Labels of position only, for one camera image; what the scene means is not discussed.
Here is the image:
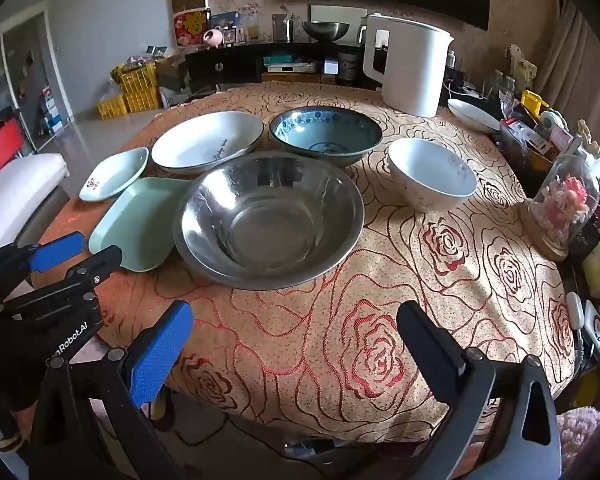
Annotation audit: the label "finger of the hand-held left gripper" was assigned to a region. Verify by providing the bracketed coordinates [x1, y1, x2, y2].
[0, 245, 124, 318]
[0, 232, 89, 286]

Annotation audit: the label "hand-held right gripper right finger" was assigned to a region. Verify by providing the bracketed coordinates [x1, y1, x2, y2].
[396, 301, 563, 480]

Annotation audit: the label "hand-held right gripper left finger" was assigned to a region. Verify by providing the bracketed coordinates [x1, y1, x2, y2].
[29, 300, 196, 480]

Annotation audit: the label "green rectangular plate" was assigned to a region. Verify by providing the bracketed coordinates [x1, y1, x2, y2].
[88, 176, 196, 273]

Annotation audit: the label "small white dish red logo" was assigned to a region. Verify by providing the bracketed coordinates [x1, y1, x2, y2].
[78, 147, 150, 203]

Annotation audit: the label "large white plate with writing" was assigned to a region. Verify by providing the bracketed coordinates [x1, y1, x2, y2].
[151, 111, 264, 176]

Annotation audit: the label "large steel bowl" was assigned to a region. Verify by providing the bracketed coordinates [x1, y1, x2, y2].
[172, 151, 365, 292]

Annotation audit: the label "white bowl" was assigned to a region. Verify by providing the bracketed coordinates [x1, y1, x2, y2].
[386, 138, 478, 213]

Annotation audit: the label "blue patterned bowl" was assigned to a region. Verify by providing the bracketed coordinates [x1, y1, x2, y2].
[269, 107, 384, 168]

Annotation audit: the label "white cushion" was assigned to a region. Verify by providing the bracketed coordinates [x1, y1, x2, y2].
[0, 152, 71, 256]

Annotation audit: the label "rose patterned tablecloth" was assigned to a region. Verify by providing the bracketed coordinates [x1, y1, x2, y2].
[45, 80, 581, 443]

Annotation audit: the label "red folding chair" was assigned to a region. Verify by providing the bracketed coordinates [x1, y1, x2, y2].
[0, 115, 36, 176]

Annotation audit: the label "shelf with boxes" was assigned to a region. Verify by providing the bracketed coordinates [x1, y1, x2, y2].
[37, 85, 63, 133]

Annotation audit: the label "glass dome with flowers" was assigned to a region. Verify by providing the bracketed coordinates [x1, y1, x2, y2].
[519, 154, 600, 262]

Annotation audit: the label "cardboard box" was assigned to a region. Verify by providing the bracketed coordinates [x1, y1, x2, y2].
[155, 55, 188, 91]

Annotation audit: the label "black organizer with clutter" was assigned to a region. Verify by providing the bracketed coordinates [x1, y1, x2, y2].
[500, 117, 556, 196]

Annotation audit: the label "plain white plate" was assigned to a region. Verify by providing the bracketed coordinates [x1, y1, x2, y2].
[447, 98, 503, 135]

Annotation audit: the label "black cabinet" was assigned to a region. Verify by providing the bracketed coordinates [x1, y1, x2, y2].
[185, 40, 381, 93]

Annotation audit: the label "red gift box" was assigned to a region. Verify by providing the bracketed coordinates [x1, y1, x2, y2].
[172, 7, 213, 50]

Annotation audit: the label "wooden box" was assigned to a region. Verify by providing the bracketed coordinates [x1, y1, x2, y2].
[261, 72, 323, 85]

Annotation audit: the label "blue picture box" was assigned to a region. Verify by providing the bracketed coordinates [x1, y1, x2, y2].
[211, 11, 241, 43]

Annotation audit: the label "white electric kettle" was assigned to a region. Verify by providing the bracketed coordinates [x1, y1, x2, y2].
[362, 14, 455, 117]

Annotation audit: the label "teal books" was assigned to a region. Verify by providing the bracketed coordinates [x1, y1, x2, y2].
[265, 55, 317, 73]

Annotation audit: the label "dark jar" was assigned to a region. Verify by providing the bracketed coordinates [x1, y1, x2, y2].
[337, 50, 363, 81]

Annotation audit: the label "steel canister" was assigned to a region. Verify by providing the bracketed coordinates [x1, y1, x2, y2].
[271, 7, 297, 43]

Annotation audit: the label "beige curtain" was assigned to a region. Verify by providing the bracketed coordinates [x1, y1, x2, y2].
[535, 0, 600, 126]

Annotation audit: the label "small steel bowl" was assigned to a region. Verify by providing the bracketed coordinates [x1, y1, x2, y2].
[302, 21, 351, 42]

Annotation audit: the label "white board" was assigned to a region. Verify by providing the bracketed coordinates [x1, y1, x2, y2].
[310, 4, 368, 26]

